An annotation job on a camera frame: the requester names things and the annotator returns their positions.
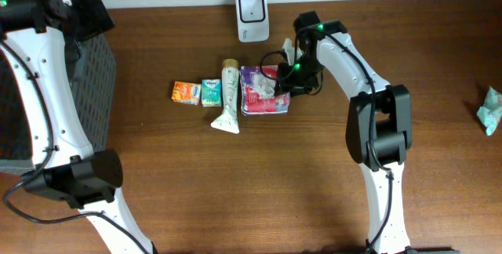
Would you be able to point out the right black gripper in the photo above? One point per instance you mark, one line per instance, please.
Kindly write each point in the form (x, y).
(284, 74)

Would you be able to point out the teal tissue pocket pack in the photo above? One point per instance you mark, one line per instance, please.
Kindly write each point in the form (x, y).
(211, 93)

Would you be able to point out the orange tissue pocket pack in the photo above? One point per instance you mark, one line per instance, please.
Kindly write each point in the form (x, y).
(186, 92)

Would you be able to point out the red purple pads pack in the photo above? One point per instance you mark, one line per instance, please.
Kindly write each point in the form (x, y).
(258, 92)

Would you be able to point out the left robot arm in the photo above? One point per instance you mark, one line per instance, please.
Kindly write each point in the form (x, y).
(57, 85)

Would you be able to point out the white tube with cork cap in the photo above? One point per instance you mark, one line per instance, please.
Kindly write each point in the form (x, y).
(228, 120)

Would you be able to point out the mint green wipes pack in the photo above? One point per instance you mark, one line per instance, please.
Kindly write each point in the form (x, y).
(489, 114)

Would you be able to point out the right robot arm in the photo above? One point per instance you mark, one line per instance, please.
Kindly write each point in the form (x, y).
(378, 131)

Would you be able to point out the dark grey plastic basket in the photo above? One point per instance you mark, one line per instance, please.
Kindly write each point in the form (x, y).
(89, 66)

